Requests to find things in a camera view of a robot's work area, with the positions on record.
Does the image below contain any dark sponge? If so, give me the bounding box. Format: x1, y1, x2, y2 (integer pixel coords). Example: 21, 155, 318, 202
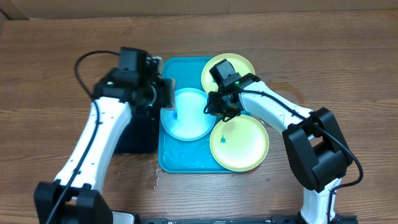
161, 78, 175, 110

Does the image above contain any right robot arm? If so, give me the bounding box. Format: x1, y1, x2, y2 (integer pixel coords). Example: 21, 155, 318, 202
201, 54, 357, 223

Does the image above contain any yellow-green plate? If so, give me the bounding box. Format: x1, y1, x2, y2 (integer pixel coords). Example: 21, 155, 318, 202
210, 115, 269, 172
201, 53, 256, 93

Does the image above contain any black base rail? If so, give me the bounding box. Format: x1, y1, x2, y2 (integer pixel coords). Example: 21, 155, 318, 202
133, 214, 358, 224

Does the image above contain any black plastic tray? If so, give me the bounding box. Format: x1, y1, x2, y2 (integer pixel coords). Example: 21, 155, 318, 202
114, 107, 160, 154

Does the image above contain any teal plastic tray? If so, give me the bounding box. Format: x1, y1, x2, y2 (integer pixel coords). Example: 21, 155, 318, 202
158, 57, 230, 173

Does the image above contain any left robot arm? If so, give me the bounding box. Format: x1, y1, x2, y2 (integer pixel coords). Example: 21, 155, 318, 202
34, 47, 175, 224

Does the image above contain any light blue plate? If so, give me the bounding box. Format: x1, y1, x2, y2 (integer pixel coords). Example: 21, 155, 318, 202
160, 88, 216, 141

